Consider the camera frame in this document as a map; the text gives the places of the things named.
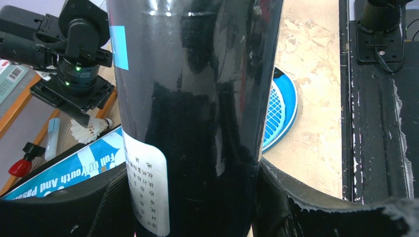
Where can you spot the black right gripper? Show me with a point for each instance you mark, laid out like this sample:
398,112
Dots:
75,89

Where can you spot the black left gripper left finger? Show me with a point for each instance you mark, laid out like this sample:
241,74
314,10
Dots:
97,207

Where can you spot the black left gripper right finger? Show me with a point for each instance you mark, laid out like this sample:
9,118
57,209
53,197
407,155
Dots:
287,207

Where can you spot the black shuttlecock tube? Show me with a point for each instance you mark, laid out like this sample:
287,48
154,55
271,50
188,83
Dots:
193,80

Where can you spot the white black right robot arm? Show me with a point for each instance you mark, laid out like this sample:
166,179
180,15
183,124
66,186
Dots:
65,51

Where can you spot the shuttlecock near shelf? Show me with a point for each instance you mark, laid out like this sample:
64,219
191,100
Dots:
90,133

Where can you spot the wooden shelf rack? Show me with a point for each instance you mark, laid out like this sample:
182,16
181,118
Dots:
26,120

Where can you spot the blue racket bag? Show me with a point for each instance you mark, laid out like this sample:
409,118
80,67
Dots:
96,158

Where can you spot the white green small box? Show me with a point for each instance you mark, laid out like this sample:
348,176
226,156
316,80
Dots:
10,77

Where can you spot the red black stamp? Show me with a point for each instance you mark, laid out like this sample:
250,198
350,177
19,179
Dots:
24,166

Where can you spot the blue racket on bag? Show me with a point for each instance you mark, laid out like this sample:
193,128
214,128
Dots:
282,109

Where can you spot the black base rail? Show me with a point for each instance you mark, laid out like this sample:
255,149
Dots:
379,68

